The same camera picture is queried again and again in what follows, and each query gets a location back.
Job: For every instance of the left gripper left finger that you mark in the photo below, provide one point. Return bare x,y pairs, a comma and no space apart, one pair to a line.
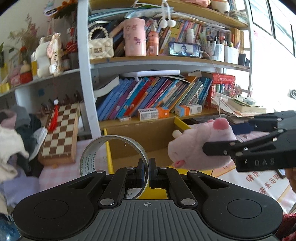
125,183

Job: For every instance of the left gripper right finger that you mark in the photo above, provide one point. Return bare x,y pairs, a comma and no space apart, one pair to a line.
172,182

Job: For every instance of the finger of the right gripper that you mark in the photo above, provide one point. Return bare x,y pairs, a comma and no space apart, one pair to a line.
268,122
230,148

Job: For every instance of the pink plush pig toy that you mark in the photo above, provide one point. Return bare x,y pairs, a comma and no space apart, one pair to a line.
186,152

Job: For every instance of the white packing tape roll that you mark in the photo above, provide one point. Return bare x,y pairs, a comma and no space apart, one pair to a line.
87,161

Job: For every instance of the person right hand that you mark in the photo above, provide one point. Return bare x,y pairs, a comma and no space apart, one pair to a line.
291,176

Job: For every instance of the yellow cardboard box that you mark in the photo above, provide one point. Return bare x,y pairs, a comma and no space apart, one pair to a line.
154,136

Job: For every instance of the stack of papers and books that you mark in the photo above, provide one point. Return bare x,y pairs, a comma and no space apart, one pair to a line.
236,106

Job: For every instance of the white orange medicine box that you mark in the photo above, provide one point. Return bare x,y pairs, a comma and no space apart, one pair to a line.
153,113

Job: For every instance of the wooden chess board box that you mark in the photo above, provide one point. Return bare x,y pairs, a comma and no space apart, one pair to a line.
59,146

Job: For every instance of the row of colourful books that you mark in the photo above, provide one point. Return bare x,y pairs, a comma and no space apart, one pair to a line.
122,98

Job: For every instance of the red tassel ornament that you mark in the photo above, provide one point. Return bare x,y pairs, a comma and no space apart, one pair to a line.
53,123

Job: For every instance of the smartphone on shelf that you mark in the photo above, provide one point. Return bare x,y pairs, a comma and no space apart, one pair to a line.
184,50

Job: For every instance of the pile of clothes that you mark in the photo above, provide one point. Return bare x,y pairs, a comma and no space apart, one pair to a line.
21,138

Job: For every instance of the cream quilted handbag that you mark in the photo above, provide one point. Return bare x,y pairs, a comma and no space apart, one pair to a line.
100,48

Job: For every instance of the pink cylinder container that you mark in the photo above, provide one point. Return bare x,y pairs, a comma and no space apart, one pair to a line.
135,37

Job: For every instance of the white shelf post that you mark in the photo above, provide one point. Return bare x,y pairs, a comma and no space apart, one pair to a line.
85,68

